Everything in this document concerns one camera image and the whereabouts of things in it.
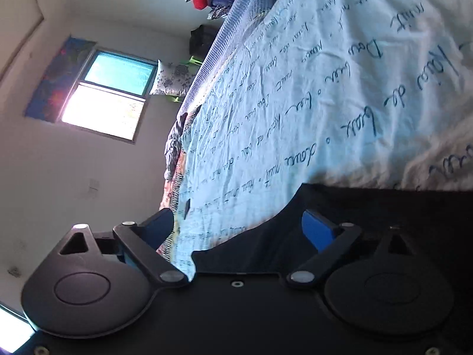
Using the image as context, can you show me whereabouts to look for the floral quilt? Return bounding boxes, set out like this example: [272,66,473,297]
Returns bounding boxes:
[157,104,205,264]

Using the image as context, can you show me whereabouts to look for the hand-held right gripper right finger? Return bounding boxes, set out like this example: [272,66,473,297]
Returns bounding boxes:
[286,209,417,288]

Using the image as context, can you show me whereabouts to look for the dark grey cloth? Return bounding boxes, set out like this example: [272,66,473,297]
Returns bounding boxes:
[164,111,190,180]

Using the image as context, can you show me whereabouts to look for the black pants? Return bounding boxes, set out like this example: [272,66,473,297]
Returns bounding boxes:
[191,183,473,341]

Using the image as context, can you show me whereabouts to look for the black bag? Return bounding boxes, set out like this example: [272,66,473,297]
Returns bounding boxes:
[189,24,218,57]

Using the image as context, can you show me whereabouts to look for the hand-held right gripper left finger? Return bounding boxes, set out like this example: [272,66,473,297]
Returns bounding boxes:
[58,208,190,289]

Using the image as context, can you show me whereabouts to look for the green stool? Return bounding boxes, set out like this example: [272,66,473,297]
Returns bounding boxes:
[166,55,203,103]

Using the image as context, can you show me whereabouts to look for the blue striped blanket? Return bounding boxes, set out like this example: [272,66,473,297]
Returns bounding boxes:
[179,0,292,119]

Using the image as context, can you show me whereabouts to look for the white script-printed bed sheet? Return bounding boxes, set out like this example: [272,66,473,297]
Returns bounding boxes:
[174,0,473,282]

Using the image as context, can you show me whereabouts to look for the floral pillow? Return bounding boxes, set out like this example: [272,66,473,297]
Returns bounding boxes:
[150,60,196,97]

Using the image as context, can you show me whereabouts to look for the window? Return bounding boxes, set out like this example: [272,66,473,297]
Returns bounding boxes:
[58,46,159,144]

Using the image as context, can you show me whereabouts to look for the blue colourful curtain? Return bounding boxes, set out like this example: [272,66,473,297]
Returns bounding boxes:
[24,36,97,122]

